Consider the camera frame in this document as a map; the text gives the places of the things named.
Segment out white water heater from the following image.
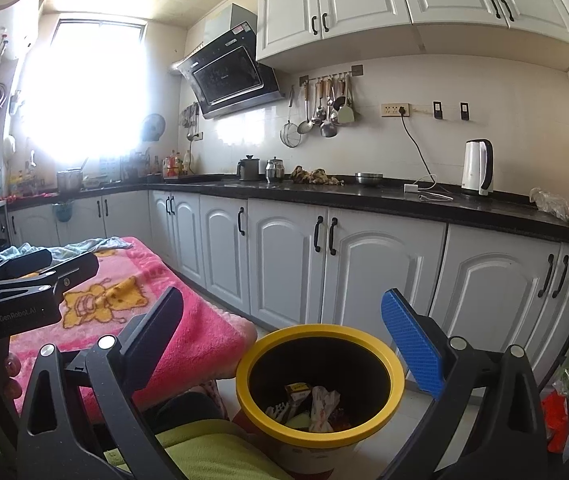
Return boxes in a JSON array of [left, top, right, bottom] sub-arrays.
[[0, 0, 42, 61]]

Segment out black power cable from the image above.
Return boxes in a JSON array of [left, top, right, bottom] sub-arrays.
[[399, 105, 438, 183]]

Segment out wall utensil rail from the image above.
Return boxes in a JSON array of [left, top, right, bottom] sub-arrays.
[[299, 64, 365, 86]]

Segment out round grey wall fan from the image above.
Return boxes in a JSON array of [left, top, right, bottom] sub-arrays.
[[142, 113, 166, 142]]

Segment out pink printed blanket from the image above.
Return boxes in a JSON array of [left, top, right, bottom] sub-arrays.
[[7, 236, 260, 421]]

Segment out light blue cloth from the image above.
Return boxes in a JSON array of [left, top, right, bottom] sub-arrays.
[[0, 236, 132, 268]]

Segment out yellow rimmed trash bin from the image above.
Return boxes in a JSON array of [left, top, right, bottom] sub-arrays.
[[236, 324, 406, 476]]

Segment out red plastic bag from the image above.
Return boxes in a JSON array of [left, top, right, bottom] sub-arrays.
[[539, 390, 569, 456]]

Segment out window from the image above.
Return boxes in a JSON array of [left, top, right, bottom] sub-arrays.
[[24, 19, 145, 161]]

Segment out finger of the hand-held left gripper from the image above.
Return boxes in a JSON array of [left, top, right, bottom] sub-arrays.
[[0, 249, 54, 286], [52, 252, 100, 293]]

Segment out pale green plastic bag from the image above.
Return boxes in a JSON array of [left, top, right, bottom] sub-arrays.
[[284, 412, 313, 431]]

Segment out clear plastic bag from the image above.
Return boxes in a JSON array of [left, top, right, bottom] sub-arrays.
[[529, 187, 569, 221]]

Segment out person's green clothing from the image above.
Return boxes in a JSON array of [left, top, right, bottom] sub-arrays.
[[104, 420, 295, 480]]

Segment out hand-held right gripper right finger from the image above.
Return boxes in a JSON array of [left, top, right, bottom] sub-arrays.
[[379, 288, 548, 480]]

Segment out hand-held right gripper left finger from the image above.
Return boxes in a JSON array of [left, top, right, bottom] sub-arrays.
[[17, 287, 185, 480]]

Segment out white base cabinets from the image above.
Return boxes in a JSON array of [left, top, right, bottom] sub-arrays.
[[7, 175, 569, 391]]

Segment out person's left hand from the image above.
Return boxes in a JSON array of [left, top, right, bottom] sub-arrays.
[[2, 351, 22, 402]]

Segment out brown mottled rag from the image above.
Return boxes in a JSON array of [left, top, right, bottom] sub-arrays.
[[292, 166, 345, 187]]

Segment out dark lidded pot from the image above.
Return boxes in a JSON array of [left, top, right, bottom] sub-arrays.
[[237, 155, 261, 182]]

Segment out group of condiment bottles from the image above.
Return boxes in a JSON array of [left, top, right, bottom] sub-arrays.
[[147, 149, 190, 181]]

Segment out black range hood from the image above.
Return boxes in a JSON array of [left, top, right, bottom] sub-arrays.
[[170, 4, 285, 120]]

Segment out row of hanging utensils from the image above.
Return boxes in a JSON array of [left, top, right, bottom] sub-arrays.
[[297, 76, 360, 138]]

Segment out wire mesh strainer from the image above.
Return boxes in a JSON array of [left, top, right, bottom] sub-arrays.
[[279, 85, 301, 150]]

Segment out dark cloth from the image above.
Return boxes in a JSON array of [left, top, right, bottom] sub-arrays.
[[144, 392, 230, 436]]

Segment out white charging cable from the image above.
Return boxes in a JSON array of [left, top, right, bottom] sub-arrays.
[[412, 174, 453, 203]]

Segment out steel stockpot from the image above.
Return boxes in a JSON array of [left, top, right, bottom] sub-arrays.
[[57, 170, 84, 193]]

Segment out white electric kettle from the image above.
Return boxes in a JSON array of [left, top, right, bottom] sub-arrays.
[[461, 139, 494, 197]]

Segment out white orange printed plastic bag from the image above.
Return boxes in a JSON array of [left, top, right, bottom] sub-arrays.
[[309, 386, 341, 433]]

